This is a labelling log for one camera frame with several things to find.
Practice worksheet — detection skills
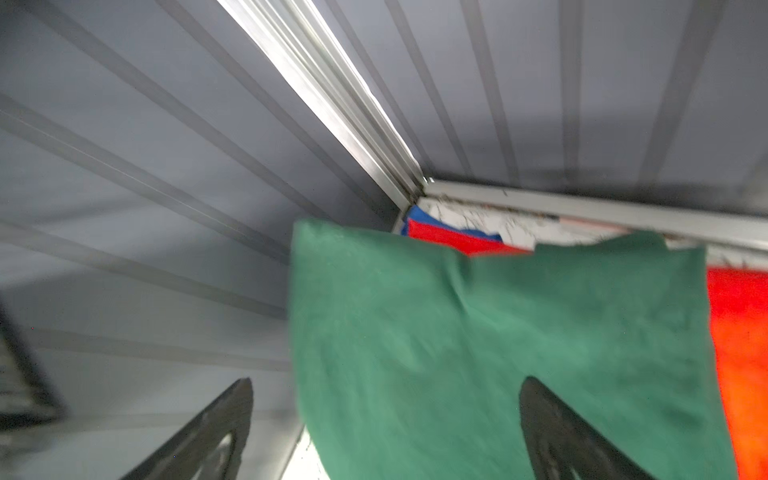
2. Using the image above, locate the blue folded t-shirt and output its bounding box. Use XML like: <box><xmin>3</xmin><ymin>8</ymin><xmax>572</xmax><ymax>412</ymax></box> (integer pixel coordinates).
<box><xmin>400</xmin><ymin>205</ymin><xmax>503</xmax><ymax>243</ymax></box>

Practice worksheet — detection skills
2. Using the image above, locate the green t-shirt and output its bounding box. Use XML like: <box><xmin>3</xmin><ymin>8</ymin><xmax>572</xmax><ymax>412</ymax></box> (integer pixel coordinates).
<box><xmin>289</xmin><ymin>220</ymin><xmax>737</xmax><ymax>479</ymax></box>

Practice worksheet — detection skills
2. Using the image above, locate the red folded t-shirt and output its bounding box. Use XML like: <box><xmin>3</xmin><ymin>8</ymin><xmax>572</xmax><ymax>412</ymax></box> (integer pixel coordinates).
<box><xmin>406</xmin><ymin>221</ymin><xmax>767</xmax><ymax>479</ymax></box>

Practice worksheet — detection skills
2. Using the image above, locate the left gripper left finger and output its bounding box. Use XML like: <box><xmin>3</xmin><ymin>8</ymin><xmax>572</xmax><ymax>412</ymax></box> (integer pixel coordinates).
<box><xmin>124</xmin><ymin>378</ymin><xmax>253</xmax><ymax>480</ymax></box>

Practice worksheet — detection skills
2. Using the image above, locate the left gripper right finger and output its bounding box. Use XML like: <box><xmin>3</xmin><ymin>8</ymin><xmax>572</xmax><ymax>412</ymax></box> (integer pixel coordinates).
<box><xmin>519</xmin><ymin>376</ymin><xmax>651</xmax><ymax>479</ymax></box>

